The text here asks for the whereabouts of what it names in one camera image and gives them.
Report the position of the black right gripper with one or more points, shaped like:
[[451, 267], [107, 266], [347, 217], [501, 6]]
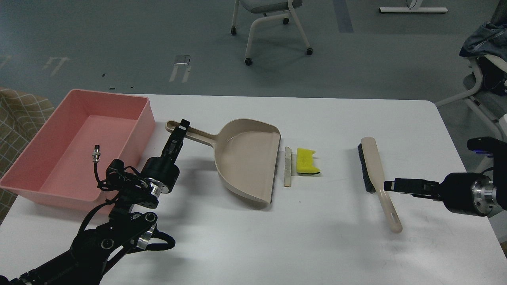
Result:
[[461, 193]]

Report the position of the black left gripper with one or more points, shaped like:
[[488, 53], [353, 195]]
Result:
[[162, 171]]

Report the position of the beige hand brush black bristles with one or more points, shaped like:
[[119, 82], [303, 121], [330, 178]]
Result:
[[374, 178]]

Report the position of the beige plastic dustpan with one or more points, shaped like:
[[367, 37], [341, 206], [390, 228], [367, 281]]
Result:
[[245, 155]]

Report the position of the beige foam strip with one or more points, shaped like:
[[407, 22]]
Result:
[[288, 159]]

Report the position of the yellow sponge piece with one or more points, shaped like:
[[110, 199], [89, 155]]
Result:
[[305, 162]]

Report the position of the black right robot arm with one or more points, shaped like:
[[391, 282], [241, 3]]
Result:
[[497, 151]]

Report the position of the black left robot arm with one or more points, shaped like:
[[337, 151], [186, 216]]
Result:
[[112, 230]]

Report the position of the pink plastic bin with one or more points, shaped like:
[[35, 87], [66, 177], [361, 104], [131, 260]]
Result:
[[56, 168]]

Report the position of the white chair right side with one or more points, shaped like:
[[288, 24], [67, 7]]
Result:
[[487, 106]]

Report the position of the tan checkered cloth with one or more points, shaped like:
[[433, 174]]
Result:
[[21, 117]]

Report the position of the blue denim cloth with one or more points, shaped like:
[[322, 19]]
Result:
[[488, 39]]

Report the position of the white grey rolling chair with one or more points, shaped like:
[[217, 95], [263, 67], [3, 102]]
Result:
[[271, 10]]

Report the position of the white table base bar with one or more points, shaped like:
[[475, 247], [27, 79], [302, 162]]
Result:
[[414, 7]]

